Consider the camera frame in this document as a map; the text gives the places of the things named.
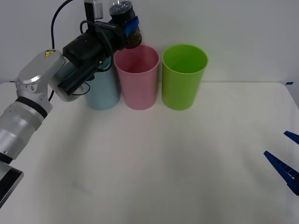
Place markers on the black-capped dark-label plastic bottle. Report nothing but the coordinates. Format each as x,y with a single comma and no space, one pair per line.
123,14

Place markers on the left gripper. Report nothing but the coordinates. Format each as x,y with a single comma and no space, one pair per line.
112,38

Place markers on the pink plastic bin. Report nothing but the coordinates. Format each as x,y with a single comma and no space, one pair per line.
140,91

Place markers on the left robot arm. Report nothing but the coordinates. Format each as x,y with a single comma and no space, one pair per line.
35,77

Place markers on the green plastic bin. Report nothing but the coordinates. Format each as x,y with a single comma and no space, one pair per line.
180,91

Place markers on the pale blue plastic bin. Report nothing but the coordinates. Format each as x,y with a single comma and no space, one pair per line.
102,93

